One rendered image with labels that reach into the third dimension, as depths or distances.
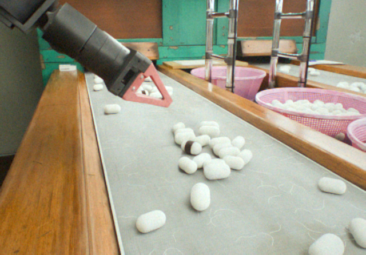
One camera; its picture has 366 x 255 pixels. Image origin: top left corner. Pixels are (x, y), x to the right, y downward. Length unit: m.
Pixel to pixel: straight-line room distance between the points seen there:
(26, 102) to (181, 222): 1.91
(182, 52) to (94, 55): 0.97
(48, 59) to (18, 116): 0.95
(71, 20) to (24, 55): 1.70
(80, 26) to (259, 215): 0.31
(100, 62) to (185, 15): 0.98
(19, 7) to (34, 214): 0.24
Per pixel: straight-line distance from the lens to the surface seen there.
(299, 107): 0.80
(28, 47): 2.12
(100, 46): 0.43
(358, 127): 0.64
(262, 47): 1.49
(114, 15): 1.32
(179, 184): 0.40
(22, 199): 0.36
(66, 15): 0.43
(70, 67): 1.24
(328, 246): 0.30
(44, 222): 0.32
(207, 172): 0.41
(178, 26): 1.37
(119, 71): 0.43
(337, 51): 3.03
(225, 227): 0.33
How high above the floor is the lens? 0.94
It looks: 17 degrees down
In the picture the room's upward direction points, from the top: straight up
